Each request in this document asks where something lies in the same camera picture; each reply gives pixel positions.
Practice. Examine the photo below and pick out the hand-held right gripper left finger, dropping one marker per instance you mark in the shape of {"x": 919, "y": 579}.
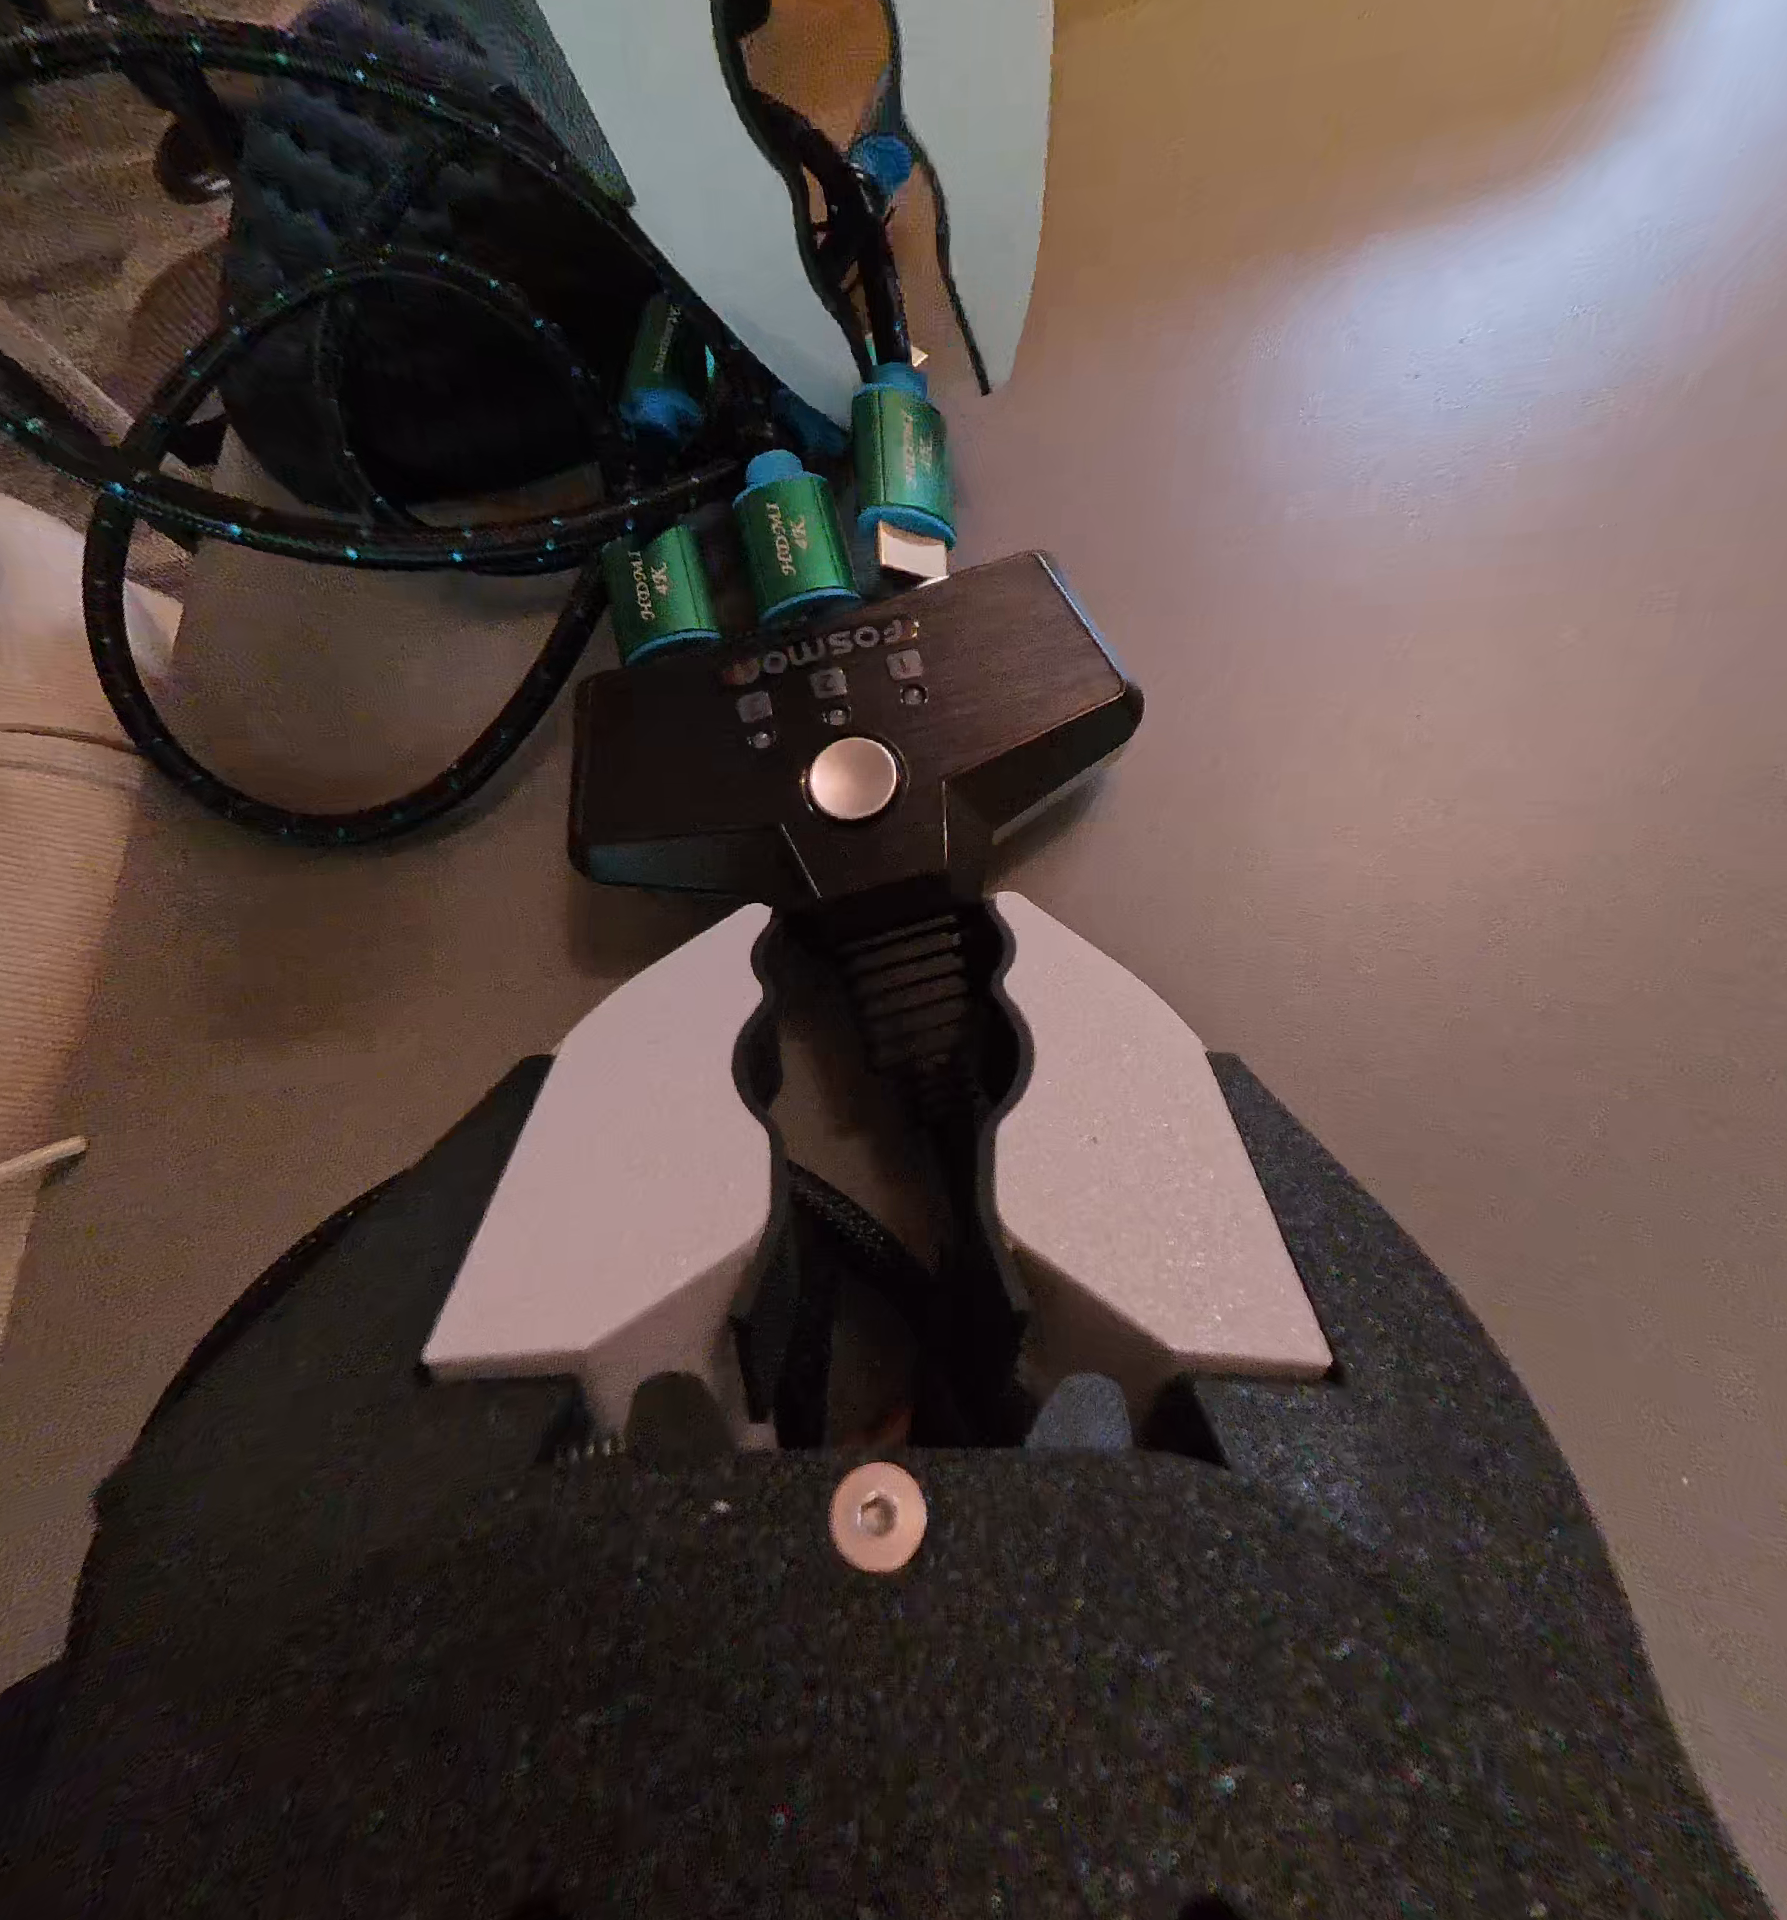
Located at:
{"x": 607, "y": 1200}

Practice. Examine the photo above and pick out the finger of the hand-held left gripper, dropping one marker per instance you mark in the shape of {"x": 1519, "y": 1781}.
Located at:
{"x": 669, "y": 121}
{"x": 990, "y": 136}

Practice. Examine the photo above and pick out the person's beige clothing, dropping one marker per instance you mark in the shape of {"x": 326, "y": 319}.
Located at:
{"x": 9, "y": 902}

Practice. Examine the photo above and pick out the green HDMI plug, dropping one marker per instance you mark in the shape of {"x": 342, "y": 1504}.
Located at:
{"x": 903, "y": 465}

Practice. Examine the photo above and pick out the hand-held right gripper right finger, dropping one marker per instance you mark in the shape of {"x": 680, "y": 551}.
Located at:
{"x": 1148, "y": 1200}

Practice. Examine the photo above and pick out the black HDMI switch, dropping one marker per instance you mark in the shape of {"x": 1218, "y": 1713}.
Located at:
{"x": 1013, "y": 691}

